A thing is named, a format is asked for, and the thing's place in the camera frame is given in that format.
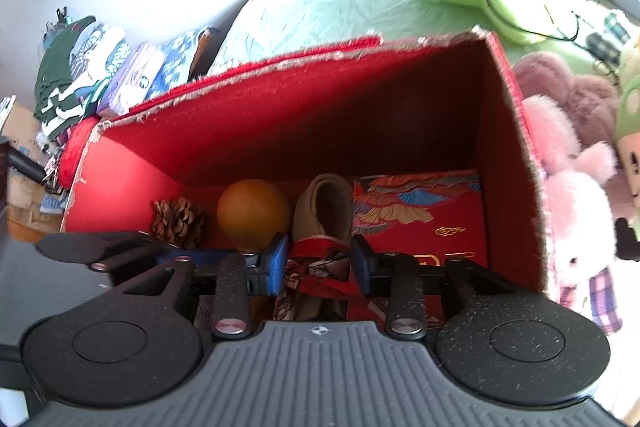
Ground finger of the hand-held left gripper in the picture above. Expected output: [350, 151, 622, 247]
[36, 231, 226, 275]

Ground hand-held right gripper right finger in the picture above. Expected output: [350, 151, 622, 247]
[350, 234, 548, 340]

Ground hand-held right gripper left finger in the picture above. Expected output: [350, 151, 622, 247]
[102, 233, 290, 340]

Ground orange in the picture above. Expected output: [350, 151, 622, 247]
[216, 178, 293, 254]

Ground large brown pine cone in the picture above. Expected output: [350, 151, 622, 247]
[151, 197, 206, 249]

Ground red patterned packet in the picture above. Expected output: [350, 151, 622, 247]
[345, 169, 491, 323]

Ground red cardboard box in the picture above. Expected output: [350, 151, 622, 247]
[60, 29, 556, 323]

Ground flat cardboard boxes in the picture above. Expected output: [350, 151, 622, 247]
[7, 177, 68, 238]

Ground red pouch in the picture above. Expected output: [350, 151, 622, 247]
[57, 117, 101, 190]

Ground green white striped garment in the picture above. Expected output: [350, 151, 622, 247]
[37, 42, 133, 138]

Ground cardboard box with papers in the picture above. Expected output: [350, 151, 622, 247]
[0, 94, 41, 142]

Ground purple tissue pack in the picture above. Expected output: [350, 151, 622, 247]
[97, 42, 163, 116]

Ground grey patterned folded garment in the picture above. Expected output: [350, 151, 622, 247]
[70, 24, 126, 92]

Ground blue patterned cloth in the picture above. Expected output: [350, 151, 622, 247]
[145, 27, 221, 100]

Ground pink plush toy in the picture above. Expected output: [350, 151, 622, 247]
[522, 94, 626, 335]

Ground bunch of clothes pegs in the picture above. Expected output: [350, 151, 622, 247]
[42, 7, 71, 32]

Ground light green bed sheet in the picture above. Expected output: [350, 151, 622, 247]
[207, 0, 640, 78]

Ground brown plush toy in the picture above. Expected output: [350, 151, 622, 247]
[512, 51, 621, 148]

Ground green-hooded doll plush toy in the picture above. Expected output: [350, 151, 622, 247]
[612, 74, 640, 263]

